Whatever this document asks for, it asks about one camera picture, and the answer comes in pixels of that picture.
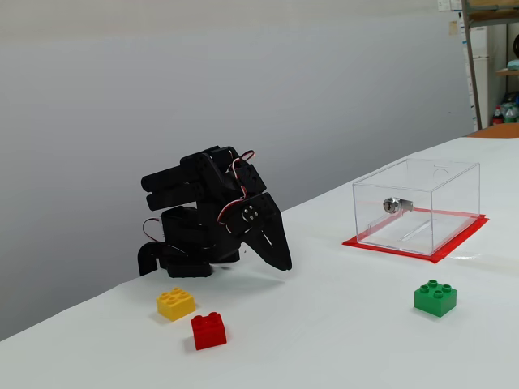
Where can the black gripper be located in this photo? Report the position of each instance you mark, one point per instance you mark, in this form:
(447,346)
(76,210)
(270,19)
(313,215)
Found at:
(265,214)

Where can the green lego brick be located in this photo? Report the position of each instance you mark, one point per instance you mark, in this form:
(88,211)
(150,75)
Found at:
(434,299)

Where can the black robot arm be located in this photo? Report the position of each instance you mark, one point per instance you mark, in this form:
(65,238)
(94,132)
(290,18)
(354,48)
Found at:
(211,178)

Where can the yellow lego brick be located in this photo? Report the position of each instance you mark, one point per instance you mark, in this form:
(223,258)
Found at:
(175,304)

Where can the red lego brick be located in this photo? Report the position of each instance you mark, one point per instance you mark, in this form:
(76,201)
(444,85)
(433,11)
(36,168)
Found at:
(208,334)

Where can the transparent plastic box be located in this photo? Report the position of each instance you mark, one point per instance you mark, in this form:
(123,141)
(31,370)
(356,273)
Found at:
(454,194)

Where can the black table clamp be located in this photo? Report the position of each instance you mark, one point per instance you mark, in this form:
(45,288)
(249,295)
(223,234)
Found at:
(147,257)

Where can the red base mat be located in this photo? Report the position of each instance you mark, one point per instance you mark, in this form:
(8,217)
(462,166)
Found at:
(389,249)

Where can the silver cam lock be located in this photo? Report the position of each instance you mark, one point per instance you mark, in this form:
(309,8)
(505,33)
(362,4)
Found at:
(392,205)

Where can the orange table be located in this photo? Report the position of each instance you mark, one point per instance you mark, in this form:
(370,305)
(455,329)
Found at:
(498,130)

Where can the red capped cola bottle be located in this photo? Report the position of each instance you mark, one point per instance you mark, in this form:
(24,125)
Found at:
(498,116)

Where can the white cabinet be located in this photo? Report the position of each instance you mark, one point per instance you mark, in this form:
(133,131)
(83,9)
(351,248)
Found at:
(480,73)

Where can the metal shelf rack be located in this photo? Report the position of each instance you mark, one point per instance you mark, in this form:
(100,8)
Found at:
(472,61)

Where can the green plastic bottle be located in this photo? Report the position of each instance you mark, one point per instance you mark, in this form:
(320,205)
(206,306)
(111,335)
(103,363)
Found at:
(511,113)

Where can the beige paper label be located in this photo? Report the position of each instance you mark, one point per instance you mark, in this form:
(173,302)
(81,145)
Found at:
(453,28)

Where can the white paper label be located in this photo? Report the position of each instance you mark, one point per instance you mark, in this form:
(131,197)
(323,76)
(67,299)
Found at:
(444,5)

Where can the teal object on shelf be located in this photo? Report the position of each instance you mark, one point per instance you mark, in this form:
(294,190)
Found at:
(513,65)

